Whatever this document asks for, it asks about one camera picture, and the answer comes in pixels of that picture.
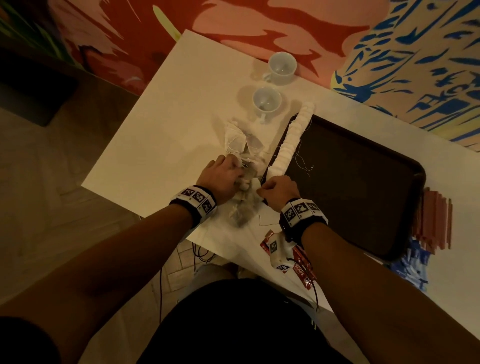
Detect person's right hand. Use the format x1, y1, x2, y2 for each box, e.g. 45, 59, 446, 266
257, 174, 303, 213

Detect person's left hand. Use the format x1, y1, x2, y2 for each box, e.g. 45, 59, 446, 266
195, 153, 247, 205

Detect pile of white tea bags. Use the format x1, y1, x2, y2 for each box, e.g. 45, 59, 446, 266
220, 117, 269, 228

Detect row of tea bags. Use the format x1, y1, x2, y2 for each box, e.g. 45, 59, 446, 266
266, 101, 317, 183

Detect pile of red Nescafe sachets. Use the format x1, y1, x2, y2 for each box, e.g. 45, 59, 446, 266
259, 228, 321, 291

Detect dark brown tray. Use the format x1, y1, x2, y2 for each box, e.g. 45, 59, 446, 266
261, 114, 427, 264

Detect pile of blue sachets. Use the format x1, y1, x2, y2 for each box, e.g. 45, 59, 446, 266
390, 238, 433, 293

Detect person's right forearm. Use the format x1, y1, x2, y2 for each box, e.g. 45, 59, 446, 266
300, 222, 480, 364

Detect person's left forearm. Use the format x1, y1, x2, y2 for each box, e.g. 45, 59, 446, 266
0, 204, 196, 364

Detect person's black shirt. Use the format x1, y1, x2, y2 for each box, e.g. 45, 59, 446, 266
0, 277, 354, 364

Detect black marker wristband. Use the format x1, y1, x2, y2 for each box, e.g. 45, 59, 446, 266
169, 184, 219, 228
279, 197, 330, 246

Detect small white cup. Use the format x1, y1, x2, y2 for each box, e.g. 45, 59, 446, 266
262, 51, 299, 86
252, 85, 284, 126

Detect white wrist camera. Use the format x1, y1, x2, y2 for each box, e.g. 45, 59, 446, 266
267, 232, 296, 273

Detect loose floor cable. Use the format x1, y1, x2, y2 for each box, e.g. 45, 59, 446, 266
190, 240, 219, 273

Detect black camera cable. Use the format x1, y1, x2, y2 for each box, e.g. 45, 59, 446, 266
311, 279, 321, 315
156, 266, 166, 325

